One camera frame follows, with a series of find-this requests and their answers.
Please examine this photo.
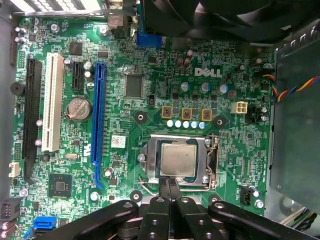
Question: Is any black fan header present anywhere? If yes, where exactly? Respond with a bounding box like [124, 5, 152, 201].
[240, 186, 252, 207]

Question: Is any black PC case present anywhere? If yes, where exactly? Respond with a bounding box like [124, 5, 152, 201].
[0, 0, 320, 240]

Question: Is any black case fan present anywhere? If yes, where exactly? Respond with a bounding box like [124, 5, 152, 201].
[139, 0, 320, 45]

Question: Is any silver CPU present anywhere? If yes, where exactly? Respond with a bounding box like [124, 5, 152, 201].
[156, 140, 200, 181]

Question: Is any white expansion slot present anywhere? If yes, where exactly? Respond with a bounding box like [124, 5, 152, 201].
[41, 52, 65, 153]

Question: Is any coloured power wire bundle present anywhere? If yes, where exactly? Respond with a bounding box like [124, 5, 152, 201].
[277, 204, 320, 232]

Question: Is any long black expansion slot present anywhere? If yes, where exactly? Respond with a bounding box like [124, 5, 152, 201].
[21, 57, 43, 185]

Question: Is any black chipset package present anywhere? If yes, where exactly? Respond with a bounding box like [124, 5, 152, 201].
[48, 173, 74, 199]

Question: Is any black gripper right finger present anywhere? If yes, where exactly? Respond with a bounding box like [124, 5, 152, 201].
[170, 177, 318, 240]

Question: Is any blue expansion slot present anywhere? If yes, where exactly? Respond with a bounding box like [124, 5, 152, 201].
[90, 61, 108, 190]

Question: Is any green motherboard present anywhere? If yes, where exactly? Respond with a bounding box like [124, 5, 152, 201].
[8, 14, 276, 240]

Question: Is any metal socket cover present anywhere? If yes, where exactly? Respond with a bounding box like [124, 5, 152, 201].
[138, 133, 211, 188]

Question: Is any wire locking lever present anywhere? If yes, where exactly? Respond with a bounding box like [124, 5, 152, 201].
[138, 134, 220, 196]

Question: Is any square black chip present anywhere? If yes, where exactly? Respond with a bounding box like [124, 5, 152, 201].
[124, 72, 145, 99]

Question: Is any white barcode sticker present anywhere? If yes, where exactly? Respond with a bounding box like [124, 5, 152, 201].
[111, 135, 127, 148]

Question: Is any black round buzzer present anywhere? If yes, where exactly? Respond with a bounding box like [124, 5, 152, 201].
[9, 81, 26, 97]

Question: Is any blue SATA port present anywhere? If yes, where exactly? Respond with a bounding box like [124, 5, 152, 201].
[32, 216, 56, 231]

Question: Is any twisted coloured fan wire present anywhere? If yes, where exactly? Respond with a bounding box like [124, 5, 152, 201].
[261, 73, 320, 104]

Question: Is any blue rear port block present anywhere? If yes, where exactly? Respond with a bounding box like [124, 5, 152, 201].
[136, 14, 166, 49]

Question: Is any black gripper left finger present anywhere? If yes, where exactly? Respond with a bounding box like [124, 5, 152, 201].
[37, 177, 173, 240]

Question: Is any gold square inductor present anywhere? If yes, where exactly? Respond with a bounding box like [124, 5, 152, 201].
[181, 107, 193, 121]
[161, 106, 173, 120]
[199, 108, 213, 122]

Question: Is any grey power supply unit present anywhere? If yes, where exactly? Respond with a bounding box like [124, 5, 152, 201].
[269, 37, 320, 210]

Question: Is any white power connector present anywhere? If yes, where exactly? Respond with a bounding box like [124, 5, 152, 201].
[231, 100, 249, 115]

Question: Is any short black expansion slot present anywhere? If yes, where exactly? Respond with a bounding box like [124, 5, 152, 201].
[71, 61, 85, 91]

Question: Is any coin cell battery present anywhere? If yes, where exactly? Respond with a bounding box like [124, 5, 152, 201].
[65, 97, 94, 123]

